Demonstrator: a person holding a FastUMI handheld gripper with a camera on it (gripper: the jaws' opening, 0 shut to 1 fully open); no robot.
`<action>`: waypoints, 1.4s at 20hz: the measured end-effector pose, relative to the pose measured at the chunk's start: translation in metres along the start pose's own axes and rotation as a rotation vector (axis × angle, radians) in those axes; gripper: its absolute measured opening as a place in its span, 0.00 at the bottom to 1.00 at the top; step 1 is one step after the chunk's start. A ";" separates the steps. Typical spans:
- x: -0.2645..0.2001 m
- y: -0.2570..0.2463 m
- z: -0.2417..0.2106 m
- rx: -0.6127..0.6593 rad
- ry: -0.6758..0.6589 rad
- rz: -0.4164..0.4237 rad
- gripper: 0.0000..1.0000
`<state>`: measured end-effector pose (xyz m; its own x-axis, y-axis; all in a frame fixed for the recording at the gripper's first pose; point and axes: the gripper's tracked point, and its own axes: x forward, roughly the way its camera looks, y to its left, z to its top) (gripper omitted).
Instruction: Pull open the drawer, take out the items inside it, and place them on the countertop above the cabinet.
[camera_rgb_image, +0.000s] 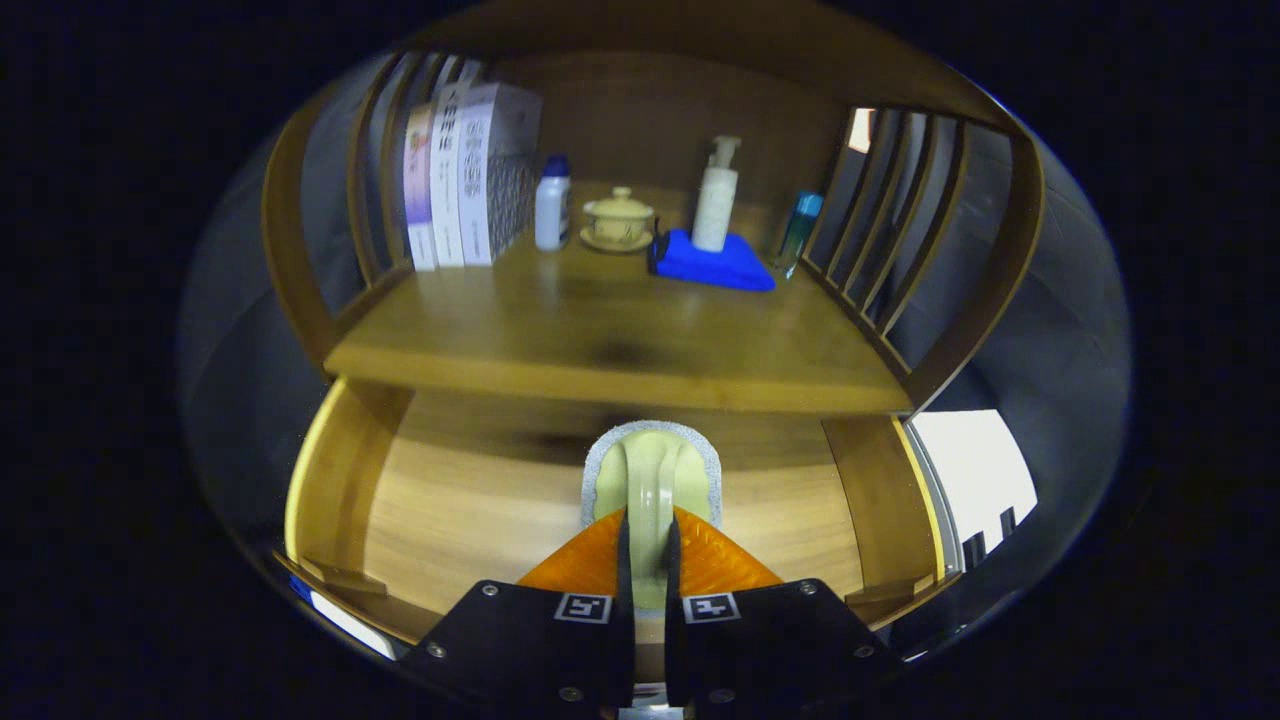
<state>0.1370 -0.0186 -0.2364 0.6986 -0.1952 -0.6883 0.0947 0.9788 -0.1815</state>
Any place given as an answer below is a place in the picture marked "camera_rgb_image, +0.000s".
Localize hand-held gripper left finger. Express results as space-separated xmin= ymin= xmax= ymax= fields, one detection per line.
xmin=420 ymin=507 xmax=636 ymax=716

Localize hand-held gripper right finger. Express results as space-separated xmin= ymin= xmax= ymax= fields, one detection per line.
xmin=665 ymin=507 xmax=891 ymax=713

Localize beige scrubbing brush grey pad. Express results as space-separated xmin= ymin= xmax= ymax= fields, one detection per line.
xmin=581 ymin=420 xmax=724 ymax=613

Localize brown wooden drawer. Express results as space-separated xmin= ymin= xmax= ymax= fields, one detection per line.
xmin=285 ymin=378 xmax=963 ymax=646

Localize brown wooden countertop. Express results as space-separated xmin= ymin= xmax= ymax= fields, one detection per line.
xmin=325 ymin=180 xmax=913 ymax=416

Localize brown wooden cabinet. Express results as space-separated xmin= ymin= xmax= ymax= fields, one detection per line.
xmin=262 ymin=0 xmax=1046 ymax=416

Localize blue folded cloth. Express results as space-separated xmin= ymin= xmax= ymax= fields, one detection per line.
xmin=650 ymin=229 xmax=777 ymax=293

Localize white table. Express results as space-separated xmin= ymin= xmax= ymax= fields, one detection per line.
xmin=912 ymin=408 xmax=1039 ymax=573

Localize beige lidded teacup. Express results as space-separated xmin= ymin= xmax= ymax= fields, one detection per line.
xmin=580 ymin=186 xmax=656 ymax=254

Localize teal slim bottle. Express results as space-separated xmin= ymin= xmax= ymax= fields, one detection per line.
xmin=775 ymin=192 xmax=825 ymax=279

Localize white pump bottle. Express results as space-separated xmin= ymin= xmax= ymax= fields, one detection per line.
xmin=691 ymin=136 xmax=743 ymax=253

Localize white bottle blue cap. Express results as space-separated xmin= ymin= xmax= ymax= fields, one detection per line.
xmin=534 ymin=154 xmax=573 ymax=252

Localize white patterned book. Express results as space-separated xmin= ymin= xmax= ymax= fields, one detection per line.
xmin=457 ymin=82 xmax=544 ymax=267

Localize plain white book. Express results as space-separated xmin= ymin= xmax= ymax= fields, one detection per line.
xmin=430 ymin=78 xmax=471 ymax=268

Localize purple book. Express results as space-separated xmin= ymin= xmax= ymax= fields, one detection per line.
xmin=403 ymin=100 xmax=441 ymax=272

